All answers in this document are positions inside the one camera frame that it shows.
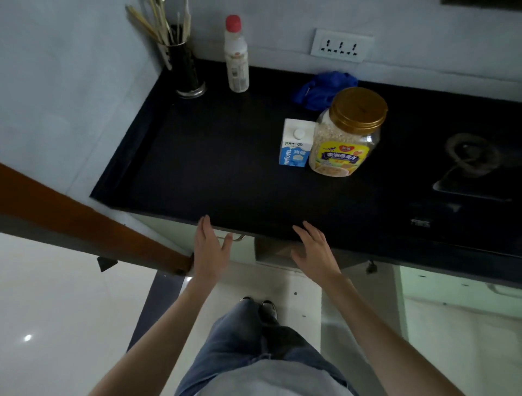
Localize grey shirt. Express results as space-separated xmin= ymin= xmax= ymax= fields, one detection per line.
xmin=195 ymin=359 xmax=356 ymax=396

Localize white and blue milk carton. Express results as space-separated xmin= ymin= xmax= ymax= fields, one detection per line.
xmin=278 ymin=118 xmax=316 ymax=168

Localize white bottle with red cap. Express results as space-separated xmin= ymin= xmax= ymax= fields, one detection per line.
xmin=223 ymin=15 xmax=250 ymax=94

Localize black glass gas stove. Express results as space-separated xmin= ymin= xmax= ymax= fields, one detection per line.
xmin=402 ymin=122 xmax=522 ymax=262

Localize person's right hand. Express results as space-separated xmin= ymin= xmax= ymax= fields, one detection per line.
xmin=290 ymin=221 xmax=342 ymax=287

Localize bundle of wooden chopsticks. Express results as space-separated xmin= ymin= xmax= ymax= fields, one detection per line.
xmin=125 ymin=0 xmax=192 ymax=71

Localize pale cabinet drawer front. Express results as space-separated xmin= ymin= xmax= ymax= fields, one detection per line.
xmin=130 ymin=212 xmax=257 ymax=266

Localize clear oat jar gold lid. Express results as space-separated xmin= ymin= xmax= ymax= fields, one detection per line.
xmin=308 ymin=86 xmax=388 ymax=178

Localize blue jeans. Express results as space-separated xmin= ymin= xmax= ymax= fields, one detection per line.
xmin=175 ymin=299 xmax=360 ymax=396

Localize white wall socket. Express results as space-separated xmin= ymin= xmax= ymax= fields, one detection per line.
xmin=310 ymin=28 xmax=374 ymax=63

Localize blue crumpled cloth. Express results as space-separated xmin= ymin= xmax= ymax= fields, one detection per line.
xmin=291 ymin=71 xmax=359 ymax=112

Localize person's right forearm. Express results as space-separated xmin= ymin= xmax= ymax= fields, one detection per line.
xmin=321 ymin=273 xmax=466 ymax=396

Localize round stove burner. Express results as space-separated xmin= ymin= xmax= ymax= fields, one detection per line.
xmin=444 ymin=133 xmax=503 ymax=179

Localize person's left forearm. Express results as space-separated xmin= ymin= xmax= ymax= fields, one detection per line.
xmin=88 ymin=274 xmax=216 ymax=396

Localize person's right shoe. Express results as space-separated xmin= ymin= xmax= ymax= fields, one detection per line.
xmin=261 ymin=300 xmax=279 ymax=324

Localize brown wooden door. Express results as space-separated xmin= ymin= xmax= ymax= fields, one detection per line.
xmin=0 ymin=162 xmax=195 ymax=276

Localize black cylindrical utensil holder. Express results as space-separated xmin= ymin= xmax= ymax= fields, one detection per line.
xmin=166 ymin=25 xmax=207 ymax=100

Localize person's left hand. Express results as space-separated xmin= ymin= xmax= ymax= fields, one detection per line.
xmin=193 ymin=215 xmax=233 ymax=282

